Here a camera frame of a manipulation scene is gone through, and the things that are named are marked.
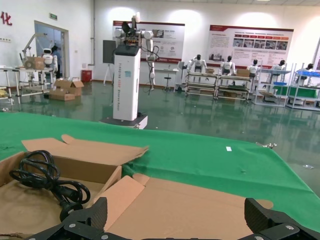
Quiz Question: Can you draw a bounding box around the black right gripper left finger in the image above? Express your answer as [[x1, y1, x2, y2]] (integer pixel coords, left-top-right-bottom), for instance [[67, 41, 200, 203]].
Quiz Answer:
[[24, 196, 111, 240]]

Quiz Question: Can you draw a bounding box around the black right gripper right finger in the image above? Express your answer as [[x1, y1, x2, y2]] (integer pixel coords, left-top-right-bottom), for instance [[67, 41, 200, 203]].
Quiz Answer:
[[239, 196, 320, 240]]

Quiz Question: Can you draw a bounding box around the black power cable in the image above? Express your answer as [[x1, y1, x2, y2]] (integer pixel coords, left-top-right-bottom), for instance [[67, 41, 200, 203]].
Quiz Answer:
[[9, 149, 92, 223]]

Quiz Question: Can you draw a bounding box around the open cardboard box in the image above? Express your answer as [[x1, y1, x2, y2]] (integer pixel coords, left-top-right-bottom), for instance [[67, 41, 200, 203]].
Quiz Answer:
[[93, 173, 275, 240], [0, 134, 150, 238]]

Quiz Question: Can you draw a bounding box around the green tablecloth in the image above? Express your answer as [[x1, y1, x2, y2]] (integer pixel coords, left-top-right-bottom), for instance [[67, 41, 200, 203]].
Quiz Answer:
[[0, 111, 320, 227]]

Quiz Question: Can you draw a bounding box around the flat closed brown carton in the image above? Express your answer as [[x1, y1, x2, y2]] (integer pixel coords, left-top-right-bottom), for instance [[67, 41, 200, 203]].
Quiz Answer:
[[48, 88, 76, 102]]

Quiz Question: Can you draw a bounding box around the open brown shipping carton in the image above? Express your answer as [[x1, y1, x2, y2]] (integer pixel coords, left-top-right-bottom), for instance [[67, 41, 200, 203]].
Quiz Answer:
[[53, 78, 85, 97]]

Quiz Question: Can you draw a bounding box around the tube workbench with green panel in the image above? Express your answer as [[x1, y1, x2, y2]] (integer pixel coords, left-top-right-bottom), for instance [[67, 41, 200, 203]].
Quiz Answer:
[[286, 69, 320, 111], [252, 65, 293, 108]]

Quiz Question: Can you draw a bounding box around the red bin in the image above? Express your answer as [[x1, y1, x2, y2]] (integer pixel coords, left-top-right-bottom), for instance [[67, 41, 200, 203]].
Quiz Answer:
[[80, 69, 93, 83]]

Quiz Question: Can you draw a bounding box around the black round stool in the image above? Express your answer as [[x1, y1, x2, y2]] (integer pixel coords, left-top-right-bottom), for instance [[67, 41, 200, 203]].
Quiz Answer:
[[163, 76, 174, 93]]

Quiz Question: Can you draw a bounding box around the brown carton with hole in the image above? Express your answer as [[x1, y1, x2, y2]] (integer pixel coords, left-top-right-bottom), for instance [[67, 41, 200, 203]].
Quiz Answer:
[[23, 56, 46, 70]]

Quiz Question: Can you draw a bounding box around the dark screen on stand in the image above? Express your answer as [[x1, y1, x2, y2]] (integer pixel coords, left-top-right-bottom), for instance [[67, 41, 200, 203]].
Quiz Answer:
[[102, 39, 117, 87]]

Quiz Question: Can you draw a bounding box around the small white service robot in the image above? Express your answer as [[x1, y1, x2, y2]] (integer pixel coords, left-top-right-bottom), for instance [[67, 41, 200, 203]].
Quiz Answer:
[[41, 48, 59, 77]]

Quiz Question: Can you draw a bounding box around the glass doorway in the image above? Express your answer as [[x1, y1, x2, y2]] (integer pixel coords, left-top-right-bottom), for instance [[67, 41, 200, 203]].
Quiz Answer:
[[34, 20, 69, 81]]

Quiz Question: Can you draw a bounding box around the white tube frame rack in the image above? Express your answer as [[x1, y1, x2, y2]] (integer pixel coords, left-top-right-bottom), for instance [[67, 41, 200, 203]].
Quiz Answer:
[[0, 65, 55, 106]]

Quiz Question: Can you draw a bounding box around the white tube frame workbench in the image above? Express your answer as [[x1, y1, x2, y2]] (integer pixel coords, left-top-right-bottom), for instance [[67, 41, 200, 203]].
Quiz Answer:
[[216, 73, 253, 101], [184, 70, 219, 97]]

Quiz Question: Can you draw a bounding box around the red-topped wall poster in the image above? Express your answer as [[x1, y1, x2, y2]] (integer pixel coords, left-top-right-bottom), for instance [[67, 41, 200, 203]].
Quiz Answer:
[[112, 20, 186, 63], [208, 24, 295, 70]]

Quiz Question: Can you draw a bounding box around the white lifting frame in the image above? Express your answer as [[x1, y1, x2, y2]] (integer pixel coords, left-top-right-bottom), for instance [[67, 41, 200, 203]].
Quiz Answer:
[[19, 32, 52, 63]]

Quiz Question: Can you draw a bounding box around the grey wall pipe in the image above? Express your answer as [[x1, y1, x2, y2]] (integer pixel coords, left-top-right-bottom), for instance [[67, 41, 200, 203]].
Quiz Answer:
[[92, 0, 97, 66]]

